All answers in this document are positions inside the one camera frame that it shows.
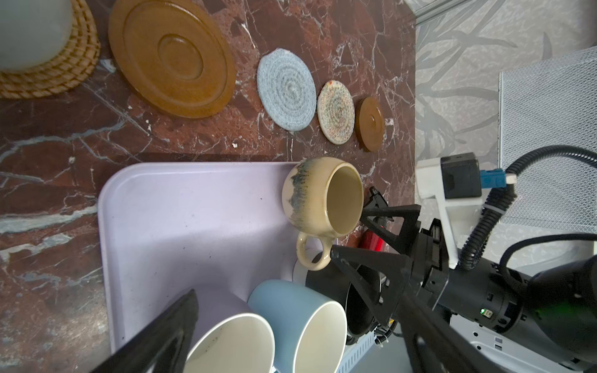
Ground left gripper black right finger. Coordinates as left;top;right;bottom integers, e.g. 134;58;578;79
396;294;502;372

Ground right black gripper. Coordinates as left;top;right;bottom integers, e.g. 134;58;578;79
331;186;450;324

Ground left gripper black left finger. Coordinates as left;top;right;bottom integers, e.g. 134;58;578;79
94;290;198;372

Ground white mug purple handle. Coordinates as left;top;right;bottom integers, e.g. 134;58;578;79
184;285;275;372

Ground black mug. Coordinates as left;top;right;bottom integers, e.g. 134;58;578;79
305;262;378;346

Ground beige ceramic mug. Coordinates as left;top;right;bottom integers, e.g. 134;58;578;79
281;157;364;271

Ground white mug blue handle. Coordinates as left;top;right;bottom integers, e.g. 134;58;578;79
248;280;348;372

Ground amber round coaster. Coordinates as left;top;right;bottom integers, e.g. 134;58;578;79
355;96;386;152

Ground white patterned woven coaster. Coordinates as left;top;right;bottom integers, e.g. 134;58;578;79
317;80;355;145

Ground grey blue woven coaster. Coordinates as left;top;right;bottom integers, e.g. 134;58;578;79
257;48;317;132

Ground brown wooden coaster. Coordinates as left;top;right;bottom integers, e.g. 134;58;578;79
108;1;236;118

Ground woven straw coaster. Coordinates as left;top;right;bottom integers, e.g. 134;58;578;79
1;1;100;99

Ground white speckled mug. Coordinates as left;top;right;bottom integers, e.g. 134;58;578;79
1;0;73;71

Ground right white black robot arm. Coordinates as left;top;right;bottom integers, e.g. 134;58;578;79
330;145;596;372

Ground red spray bottle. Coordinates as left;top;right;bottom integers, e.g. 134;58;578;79
359;229;386;252

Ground lilac plastic tray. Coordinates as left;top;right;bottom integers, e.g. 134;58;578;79
97;163;298;351

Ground white wire basket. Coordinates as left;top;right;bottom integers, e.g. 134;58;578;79
498;48;596;233

